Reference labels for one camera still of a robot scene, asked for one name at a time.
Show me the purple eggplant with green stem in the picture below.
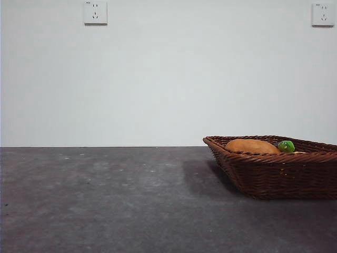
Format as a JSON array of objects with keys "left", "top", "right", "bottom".
[{"left": 273, "top": 140, "right": 295, "bottom": 153}]

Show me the brown wicker basket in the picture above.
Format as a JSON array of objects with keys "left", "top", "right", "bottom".
[{"left": 202, "top": 135, "right": 337, "bottom": 200}]

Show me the white wall socket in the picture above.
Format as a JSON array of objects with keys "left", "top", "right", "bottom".
[
  {"left": 84, "top": 0, "right": 108, "bottom": 26},
  {"left": 311, "top": 2, "right": 335, "bottom": 27}
]

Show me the brown potato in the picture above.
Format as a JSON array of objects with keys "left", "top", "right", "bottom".
[{"left": 225, "top": 139, "right": 281, "bottom": 154}]

